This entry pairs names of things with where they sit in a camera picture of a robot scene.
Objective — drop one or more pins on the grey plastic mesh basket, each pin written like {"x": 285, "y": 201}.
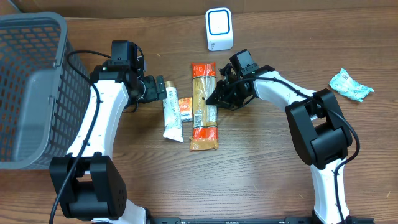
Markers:
{"x": 43, "y": 100}

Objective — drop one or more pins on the small orange carton box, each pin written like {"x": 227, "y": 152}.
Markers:
{"x": 185, "y": 105}

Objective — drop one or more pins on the teal tissue packet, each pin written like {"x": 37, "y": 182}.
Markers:
{"x": 348, "y": 87}

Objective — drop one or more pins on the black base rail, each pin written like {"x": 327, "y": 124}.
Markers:
{"x": 286, "y": 220}

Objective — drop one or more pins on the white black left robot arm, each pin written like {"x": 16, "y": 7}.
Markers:
{"x": 88, "y": 185}

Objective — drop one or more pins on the white tube gold cap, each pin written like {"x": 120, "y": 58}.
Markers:
{"x": 172, "y": 116}

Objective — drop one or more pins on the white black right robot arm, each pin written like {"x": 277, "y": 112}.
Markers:
{"x": 320, "y": 134}

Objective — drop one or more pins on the orange spaghetti packet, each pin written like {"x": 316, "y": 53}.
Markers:
{"x": 205, "y": 128}

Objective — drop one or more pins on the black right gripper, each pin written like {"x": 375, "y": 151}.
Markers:
{"x": 217, "y": 99}

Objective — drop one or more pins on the white barcode scanner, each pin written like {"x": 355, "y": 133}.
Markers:
{"x": 219, "y": 29}

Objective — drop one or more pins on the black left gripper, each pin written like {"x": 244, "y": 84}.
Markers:
{"x": 148, "y": 94}

